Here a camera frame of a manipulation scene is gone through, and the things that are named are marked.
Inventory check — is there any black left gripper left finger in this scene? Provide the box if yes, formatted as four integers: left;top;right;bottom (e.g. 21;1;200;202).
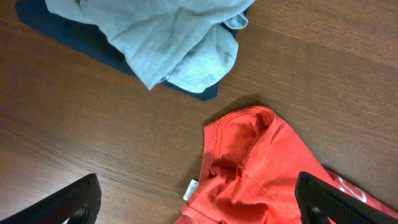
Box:
1;174;102;224

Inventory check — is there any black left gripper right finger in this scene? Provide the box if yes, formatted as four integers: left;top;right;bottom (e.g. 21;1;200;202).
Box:
295;172;397;224

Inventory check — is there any red FRAM t-shirt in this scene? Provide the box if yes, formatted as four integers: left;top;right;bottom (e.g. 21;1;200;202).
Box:
178;106;397;223

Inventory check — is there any light grey crumpled garment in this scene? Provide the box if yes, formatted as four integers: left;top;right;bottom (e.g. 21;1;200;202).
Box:
45;0;254;93

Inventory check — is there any folded dark navy garment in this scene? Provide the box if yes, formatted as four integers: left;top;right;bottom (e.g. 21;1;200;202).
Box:
16;0;239;101

